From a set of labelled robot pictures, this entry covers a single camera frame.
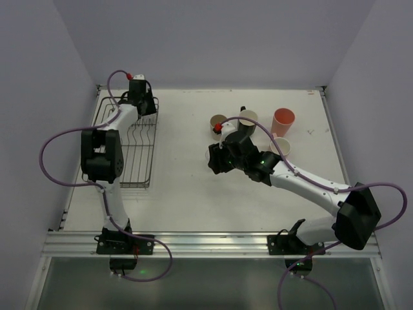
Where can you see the tall salmon pink cup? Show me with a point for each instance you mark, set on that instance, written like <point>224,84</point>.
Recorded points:
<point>282,121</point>

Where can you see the left controller box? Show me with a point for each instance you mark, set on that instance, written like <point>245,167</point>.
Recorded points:
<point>122,265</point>

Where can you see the aluminium mounting rail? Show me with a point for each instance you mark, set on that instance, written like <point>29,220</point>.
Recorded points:
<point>194,245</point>

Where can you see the right controller box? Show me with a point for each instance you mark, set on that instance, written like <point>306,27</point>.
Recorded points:
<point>301,268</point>

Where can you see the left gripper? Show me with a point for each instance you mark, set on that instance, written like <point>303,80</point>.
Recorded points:
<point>147,105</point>

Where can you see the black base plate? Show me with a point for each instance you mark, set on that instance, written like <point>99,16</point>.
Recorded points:
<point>287,245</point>
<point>123,245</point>

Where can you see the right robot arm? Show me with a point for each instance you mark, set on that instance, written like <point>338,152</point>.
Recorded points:
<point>353,213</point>

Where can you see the beige cup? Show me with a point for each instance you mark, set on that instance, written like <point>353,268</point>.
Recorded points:
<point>216,123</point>

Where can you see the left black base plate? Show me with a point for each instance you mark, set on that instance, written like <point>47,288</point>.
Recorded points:
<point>123,245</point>

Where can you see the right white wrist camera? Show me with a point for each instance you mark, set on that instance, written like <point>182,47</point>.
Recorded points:
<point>227,128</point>

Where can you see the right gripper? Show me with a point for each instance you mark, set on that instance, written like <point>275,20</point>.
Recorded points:
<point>215,159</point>

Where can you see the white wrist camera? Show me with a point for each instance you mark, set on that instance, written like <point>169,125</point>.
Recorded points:
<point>227,128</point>
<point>140,77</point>

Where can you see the controller box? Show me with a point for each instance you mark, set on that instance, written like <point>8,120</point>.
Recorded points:
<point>122,265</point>
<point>301,268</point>

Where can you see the black wire dish rack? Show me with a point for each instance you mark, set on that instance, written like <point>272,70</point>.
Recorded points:
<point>137,145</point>

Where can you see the pink mug with handle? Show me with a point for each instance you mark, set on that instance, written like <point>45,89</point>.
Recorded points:
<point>283,144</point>

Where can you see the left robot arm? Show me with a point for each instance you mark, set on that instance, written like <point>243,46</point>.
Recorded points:
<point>102,159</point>

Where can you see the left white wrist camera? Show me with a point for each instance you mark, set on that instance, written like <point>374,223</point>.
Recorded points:
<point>140,77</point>

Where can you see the black mug cream inside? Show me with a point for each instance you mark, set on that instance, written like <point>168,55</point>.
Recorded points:
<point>244,124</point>

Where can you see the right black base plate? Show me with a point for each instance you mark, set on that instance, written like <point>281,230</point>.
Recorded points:
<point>287,245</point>

